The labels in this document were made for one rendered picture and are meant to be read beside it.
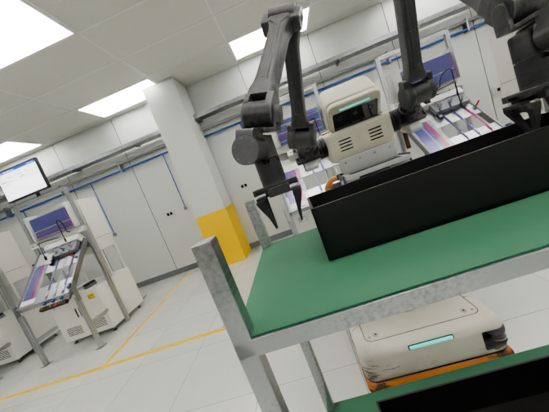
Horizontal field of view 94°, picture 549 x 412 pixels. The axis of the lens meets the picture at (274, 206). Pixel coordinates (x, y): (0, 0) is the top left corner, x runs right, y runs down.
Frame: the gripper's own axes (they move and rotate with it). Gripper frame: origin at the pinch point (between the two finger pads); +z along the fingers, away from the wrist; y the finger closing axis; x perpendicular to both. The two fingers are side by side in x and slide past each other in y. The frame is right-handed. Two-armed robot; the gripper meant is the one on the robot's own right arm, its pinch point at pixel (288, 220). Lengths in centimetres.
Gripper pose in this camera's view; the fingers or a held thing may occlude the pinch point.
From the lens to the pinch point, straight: 59.3
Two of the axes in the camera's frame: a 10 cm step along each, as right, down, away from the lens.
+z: 3.4, 9.3, 1.1
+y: 9.4, -3.3, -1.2
